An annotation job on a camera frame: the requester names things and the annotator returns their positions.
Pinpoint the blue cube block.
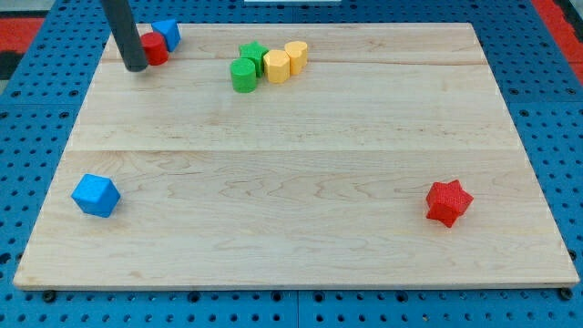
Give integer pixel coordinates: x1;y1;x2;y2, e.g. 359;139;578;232
71;174;120;218

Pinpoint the light wooden board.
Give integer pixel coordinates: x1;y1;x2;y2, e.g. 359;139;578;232
14;23;579;291

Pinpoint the yellow hexagon block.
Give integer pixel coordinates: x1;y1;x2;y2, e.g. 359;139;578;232
263;49;291;84

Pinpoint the green cylinder block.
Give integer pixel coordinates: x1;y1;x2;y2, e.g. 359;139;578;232
230;57;257;93

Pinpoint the yellow heart block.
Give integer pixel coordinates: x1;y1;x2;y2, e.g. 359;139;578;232
284;41;308;75

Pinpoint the green star block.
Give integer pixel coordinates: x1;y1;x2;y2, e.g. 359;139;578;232
239;41;269;77

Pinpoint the red star block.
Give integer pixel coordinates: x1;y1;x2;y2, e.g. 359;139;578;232
425;179;474;228

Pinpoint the red cylinder block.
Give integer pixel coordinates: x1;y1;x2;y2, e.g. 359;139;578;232
140;32;169;66

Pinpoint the blue triangle block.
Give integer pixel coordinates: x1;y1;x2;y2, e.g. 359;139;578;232
151;18;181;52

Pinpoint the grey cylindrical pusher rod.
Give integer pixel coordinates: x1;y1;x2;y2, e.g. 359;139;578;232
100;0;148;72

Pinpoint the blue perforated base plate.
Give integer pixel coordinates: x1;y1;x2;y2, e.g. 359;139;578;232
1;0;582;327

